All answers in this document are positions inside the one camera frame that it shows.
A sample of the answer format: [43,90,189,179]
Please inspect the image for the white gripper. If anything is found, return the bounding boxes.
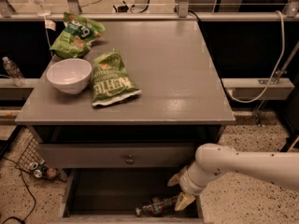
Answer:
[167,163,207,211]

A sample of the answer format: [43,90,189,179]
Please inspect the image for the clear plastic water bottle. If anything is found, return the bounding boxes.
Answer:
[135,195,178,217]

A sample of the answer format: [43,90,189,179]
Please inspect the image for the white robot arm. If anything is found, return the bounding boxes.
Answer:
[167,143,299,211]

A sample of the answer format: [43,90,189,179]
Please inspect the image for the closed grey top drawer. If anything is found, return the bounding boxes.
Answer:
[36,143,194,169]

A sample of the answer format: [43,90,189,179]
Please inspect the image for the grey wooden drawer cabinet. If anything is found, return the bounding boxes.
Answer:
[14,20,236,224]

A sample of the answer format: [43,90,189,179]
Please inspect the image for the open grey middle drawer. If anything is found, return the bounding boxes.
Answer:
[59,168,204,224]

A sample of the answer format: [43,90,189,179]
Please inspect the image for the clear bottle on ledge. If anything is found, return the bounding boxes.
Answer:
[2,57,25,87]

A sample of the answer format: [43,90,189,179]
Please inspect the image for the wheeled black cart base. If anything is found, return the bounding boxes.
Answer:
[281,135,299,152]

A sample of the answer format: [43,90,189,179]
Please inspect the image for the green kettle chips bag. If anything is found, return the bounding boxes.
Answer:
[92,51,141,107]

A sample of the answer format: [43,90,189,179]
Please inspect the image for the soda can right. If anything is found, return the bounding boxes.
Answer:
[34,169,44,178]

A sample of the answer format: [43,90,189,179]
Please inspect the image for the soda can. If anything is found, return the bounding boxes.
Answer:
[34,169,44,178]
[29,162,38,171]

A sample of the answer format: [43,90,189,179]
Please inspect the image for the soda can left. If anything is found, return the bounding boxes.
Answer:
[29,162,38,171]

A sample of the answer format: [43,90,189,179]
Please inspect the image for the white ceramic bowl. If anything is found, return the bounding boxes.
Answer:
[46,58,92,94]

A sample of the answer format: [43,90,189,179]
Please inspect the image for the green snack bag rear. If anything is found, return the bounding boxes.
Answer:
[50,12,106,59]

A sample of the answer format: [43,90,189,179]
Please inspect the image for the black power adapter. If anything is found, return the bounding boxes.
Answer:
[113,2,129,13]

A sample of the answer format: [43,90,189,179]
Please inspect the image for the wire basket on floor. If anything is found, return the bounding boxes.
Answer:
[17,137,66,182]

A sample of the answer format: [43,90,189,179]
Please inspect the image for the black floor cable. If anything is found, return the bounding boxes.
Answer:
[0,155,37,224]

